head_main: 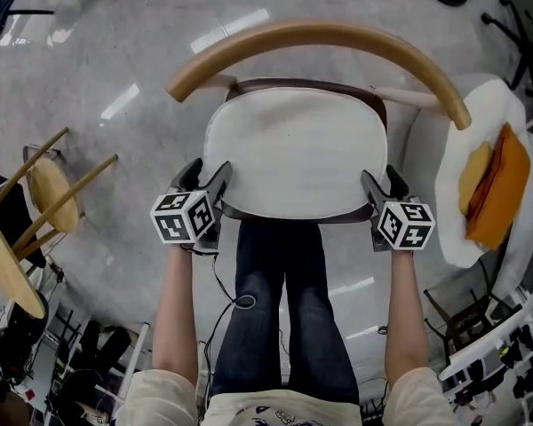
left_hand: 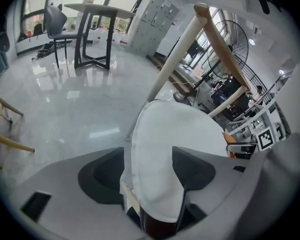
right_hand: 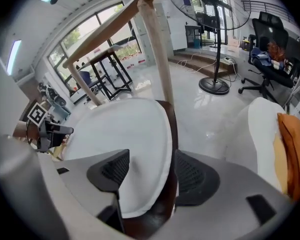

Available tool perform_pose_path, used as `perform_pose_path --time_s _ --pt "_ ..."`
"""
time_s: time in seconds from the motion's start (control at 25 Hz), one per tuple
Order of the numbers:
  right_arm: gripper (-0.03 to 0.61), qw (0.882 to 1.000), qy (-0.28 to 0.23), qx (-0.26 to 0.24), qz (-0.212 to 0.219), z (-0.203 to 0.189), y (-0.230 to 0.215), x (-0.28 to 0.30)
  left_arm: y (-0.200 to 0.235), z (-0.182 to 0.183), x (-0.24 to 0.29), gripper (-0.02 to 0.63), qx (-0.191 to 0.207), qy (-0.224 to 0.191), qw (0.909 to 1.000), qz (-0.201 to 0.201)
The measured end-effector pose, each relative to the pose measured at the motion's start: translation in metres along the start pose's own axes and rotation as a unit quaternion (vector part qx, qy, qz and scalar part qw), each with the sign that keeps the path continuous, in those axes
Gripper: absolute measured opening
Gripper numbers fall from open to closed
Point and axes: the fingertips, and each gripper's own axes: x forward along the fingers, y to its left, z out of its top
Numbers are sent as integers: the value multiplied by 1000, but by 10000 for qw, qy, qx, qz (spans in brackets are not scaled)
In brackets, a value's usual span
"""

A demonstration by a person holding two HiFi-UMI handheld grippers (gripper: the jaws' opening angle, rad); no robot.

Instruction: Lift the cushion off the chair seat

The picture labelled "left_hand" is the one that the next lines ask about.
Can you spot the black tool case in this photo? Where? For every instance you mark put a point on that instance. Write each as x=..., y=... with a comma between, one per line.
x=46, y=49

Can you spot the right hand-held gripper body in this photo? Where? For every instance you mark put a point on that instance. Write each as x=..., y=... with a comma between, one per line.
x=265, y=139

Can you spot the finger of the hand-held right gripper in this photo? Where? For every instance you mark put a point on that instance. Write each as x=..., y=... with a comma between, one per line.
x=241, y=149

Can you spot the white seat cushion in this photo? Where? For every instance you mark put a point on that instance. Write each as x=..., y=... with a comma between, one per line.
x=170, y=144

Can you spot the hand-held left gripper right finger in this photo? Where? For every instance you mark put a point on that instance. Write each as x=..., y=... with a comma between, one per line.
x=222, y=176

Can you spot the white table with dark legs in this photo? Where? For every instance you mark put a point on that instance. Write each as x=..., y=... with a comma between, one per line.
x=102, y=10

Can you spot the dark grey chair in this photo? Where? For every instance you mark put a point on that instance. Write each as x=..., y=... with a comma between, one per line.
x=55, y=24

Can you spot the wooden step platform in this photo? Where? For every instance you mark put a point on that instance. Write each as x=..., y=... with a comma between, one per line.
x=176, y=76

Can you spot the white locker cabinet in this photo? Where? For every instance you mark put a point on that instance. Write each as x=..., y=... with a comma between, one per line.
x=152, y=21

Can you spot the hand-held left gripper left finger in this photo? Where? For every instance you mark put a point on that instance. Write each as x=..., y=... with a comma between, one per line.
x=65, y=184

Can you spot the row of white plastic jugs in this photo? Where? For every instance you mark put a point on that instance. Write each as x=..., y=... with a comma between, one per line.
x=120, y=37

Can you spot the person's grey clothing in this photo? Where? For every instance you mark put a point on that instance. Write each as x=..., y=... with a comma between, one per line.
x=285, y=174

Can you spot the large black floor fan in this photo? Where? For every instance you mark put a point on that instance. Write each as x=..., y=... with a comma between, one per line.
x=236, y=46

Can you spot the light wooden chair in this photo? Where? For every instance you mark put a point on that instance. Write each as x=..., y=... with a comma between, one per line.
x=180, y=49

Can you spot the round ceiling lamp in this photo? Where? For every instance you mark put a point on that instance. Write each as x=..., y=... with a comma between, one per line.
x=281, y=72
x=252, y=41

